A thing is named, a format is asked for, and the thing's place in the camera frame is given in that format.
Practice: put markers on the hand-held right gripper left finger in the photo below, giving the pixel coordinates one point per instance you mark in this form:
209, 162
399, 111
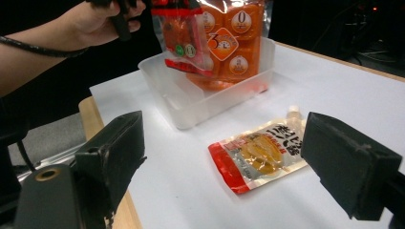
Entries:
111, 152

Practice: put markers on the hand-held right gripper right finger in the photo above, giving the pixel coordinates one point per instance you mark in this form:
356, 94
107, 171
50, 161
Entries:
347, 165

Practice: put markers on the clear packet with red ends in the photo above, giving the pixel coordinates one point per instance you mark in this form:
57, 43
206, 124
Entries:
181, 38

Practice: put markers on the clear plastic container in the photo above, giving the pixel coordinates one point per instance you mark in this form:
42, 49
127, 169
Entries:
191, 101

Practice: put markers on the orange packet of jelly cups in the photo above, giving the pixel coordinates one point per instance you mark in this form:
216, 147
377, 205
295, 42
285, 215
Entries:
238, 47

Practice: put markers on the white table mat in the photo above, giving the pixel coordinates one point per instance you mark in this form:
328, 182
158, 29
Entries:
334, 89

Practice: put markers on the aluminium floor rail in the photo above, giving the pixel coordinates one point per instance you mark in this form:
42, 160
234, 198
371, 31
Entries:
57, 160

